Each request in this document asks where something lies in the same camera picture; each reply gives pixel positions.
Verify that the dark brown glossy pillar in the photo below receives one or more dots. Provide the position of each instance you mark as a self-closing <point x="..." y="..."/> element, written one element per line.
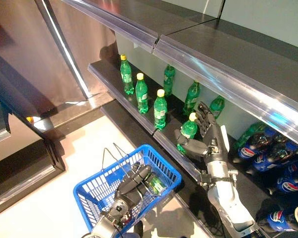
<point x="10" y="74"/>

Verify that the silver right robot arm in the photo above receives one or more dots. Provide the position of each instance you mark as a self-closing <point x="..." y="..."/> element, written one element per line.
<point x="223" y="198"/>

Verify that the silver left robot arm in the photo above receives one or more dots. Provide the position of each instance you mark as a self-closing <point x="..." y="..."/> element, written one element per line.
<point x="104" y="225"/>

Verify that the green soda bottle yellow cap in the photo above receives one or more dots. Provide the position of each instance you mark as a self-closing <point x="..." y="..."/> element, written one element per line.
<point x="217" y="105"/>
<point x="126" y="77"/>
<point x="191" y="98"/>
<point x="169" y="79"/>
<point x="160" y="111"/>
<point x="157" y="184"/>
<point x="190" y="130"/>
<point x="142" y="96"/>
<point x="253" y="129"/>

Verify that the dark side shelf rack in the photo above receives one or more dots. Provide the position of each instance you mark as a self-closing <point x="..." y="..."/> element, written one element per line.
<point x="15" y="178"/>

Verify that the dark drinks shelf board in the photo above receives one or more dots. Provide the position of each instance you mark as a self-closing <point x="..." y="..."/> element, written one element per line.
<point x="106" y="72"/>

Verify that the blue plastic shopping basket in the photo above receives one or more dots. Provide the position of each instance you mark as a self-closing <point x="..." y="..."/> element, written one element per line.
<point x="94" y="188"/>

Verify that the clear price rail strip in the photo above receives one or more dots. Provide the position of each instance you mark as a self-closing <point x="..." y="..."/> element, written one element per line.
<point x="226" y="85"/>
<point x="114" y="24"/>
<point x="188" y="167"/>
<point x="121" y="101"/>

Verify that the shelf back upright post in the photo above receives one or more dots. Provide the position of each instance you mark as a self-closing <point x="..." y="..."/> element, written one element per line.
<point x="221" y="8"/>

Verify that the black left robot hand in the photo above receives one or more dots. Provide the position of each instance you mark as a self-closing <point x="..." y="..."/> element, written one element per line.
<point x="136" y="177"/>

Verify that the silver metal pole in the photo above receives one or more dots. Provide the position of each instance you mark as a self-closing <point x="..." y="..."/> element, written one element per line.
<point x="64" y="49"/>

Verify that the dark high shelf board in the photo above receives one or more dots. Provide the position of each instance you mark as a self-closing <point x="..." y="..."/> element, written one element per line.
<point x="238" y="57"/>

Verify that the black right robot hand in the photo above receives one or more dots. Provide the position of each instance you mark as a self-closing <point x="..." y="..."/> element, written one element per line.
<point x="211" y="141"/>

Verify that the dark low shelf board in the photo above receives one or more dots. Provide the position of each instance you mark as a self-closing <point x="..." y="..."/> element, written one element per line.
<point x="129" y="129"/>

